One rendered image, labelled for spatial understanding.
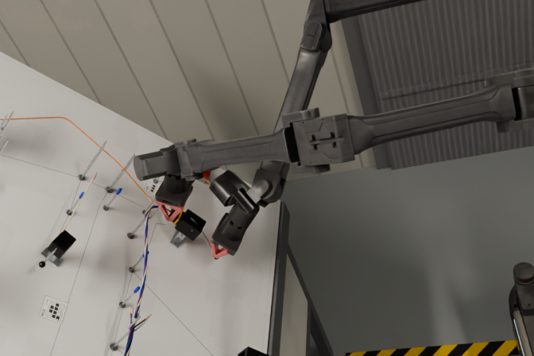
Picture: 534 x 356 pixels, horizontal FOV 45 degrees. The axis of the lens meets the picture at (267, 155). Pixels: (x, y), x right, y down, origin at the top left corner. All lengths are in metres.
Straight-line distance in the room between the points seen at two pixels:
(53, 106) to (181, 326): 0.64
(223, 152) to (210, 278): 0.47
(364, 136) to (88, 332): 0.73
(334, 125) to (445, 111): 0.19
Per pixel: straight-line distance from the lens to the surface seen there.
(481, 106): 1.13
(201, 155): 1.32
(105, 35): 2.88
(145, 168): 1.40
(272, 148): 1.14
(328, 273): 2.84
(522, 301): 2.33
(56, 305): 1.43
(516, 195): 3.01
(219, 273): 1.66
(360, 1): 1.56
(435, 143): 3.10
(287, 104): 1.51
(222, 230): 1.54
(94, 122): 1.74
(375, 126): 1.04
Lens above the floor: 2.21
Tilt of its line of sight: 40 degrees down
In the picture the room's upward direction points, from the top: 21 degrees counter-clockwise
